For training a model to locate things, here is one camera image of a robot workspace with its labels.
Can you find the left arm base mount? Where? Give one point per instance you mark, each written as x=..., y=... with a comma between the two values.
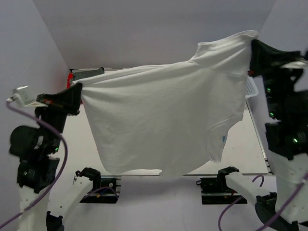
x=106, y=191

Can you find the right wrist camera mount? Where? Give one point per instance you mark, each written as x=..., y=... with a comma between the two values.
x=301, y=63

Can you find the white t shirt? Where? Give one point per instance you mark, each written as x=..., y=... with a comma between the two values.
x=171, y=117

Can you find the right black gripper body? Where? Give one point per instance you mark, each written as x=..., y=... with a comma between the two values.
x=276, y=82

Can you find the folded red t shirt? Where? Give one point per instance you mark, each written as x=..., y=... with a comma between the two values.
x=70, y=78

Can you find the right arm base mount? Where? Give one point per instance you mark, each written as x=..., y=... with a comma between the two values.
x=213, y=194

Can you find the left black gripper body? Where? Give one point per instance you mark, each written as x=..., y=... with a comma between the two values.
x=57, y=116

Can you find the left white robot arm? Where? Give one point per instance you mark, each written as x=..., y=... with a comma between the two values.
x=38, y=170

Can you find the white plastic basket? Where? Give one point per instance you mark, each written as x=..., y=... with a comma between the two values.
x=251, y=88

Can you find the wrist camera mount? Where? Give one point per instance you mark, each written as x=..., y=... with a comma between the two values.
x=24, y=98
x=301, y=63

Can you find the folded grey t shirt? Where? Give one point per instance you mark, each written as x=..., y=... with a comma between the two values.
x=86, y=73

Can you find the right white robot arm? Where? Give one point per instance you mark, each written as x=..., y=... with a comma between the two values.
x=287, y=208

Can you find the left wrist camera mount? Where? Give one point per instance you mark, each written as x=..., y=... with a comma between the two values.
x=24, y=98

